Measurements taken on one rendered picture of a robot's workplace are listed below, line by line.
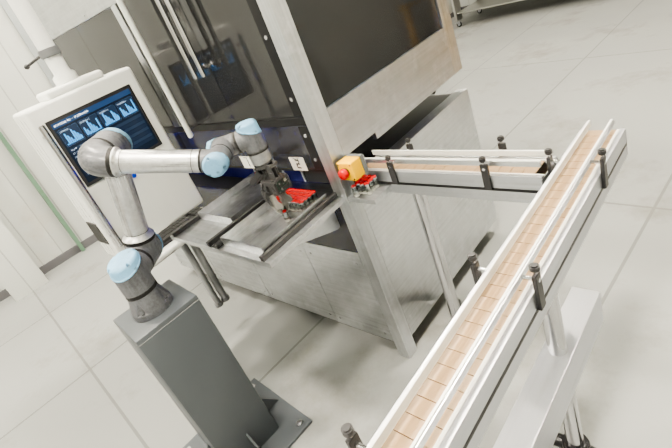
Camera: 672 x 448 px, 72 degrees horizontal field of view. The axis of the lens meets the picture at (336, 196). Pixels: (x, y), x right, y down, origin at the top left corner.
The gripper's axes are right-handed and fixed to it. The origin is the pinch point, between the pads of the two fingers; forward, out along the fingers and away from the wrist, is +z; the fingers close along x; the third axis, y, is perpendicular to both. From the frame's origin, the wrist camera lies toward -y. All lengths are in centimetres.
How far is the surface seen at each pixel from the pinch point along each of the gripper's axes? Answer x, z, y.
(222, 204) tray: 3, 5, -50
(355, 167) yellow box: 19.5, -7.2, 24.0
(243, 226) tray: -8.7, 4.2, -17.0
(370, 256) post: 18.8, 33.9, 14.9
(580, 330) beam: 13, 39, 94
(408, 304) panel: 29, 70, 15
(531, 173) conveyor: 32, 1, 79
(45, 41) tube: -13, -83, -92
